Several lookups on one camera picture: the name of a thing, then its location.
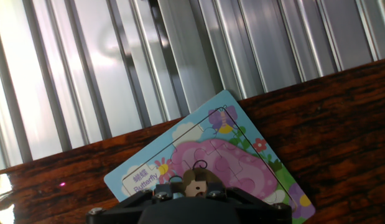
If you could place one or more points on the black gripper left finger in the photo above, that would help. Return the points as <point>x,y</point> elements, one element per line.
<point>123,210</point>

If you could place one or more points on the girl head puzzle piece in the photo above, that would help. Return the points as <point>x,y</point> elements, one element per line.
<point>195,183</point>

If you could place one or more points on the colourful butterfly puzzle board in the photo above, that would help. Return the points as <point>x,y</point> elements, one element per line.
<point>235,155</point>

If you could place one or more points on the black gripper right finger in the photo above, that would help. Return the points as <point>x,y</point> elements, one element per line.
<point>263,211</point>

